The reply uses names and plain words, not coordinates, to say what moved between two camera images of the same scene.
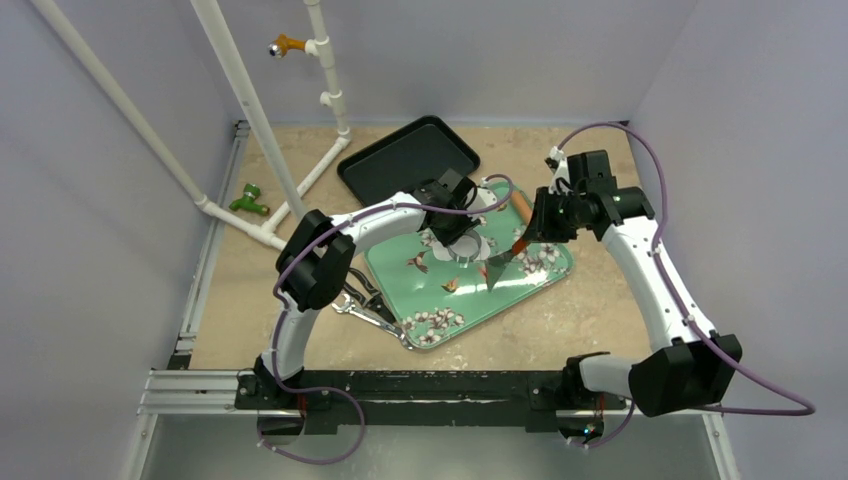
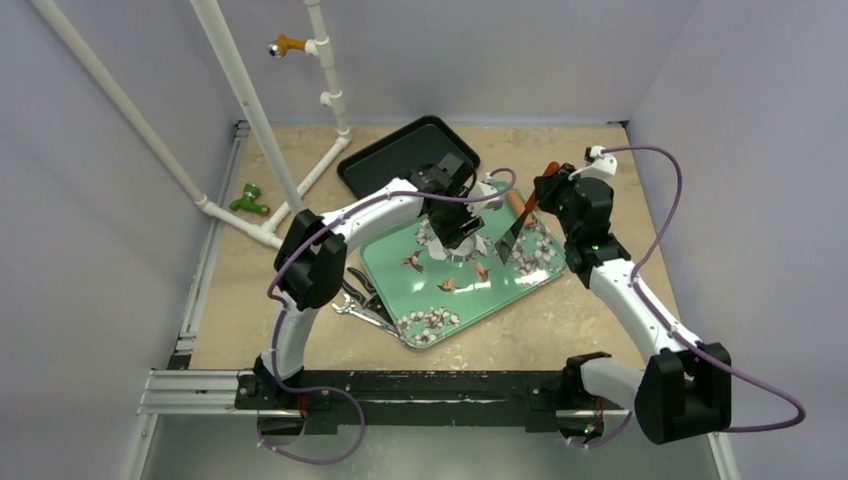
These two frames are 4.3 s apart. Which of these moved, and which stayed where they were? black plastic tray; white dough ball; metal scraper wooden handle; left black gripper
Moved: metal scraper wooden handle
Stayed: white dough ball; left black gripper; black plastic tray
